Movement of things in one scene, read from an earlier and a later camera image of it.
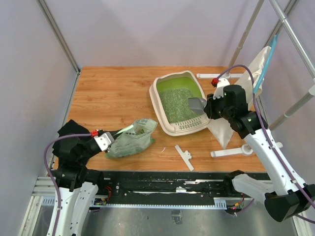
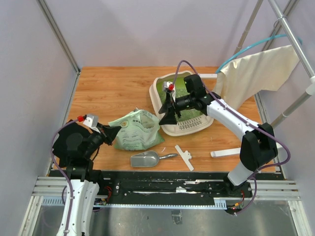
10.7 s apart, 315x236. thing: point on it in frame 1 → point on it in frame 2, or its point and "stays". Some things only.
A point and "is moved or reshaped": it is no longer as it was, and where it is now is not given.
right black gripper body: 216,106 → 178,105
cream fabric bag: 222,132 → 265,70
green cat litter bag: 133,140 is moved or reshaped
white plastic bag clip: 186,156 stays
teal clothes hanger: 272,47 → 255,44
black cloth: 77,148 stays
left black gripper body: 89,150 → 102,134
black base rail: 162,189 stays
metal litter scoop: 196,104 is moved or reshaped
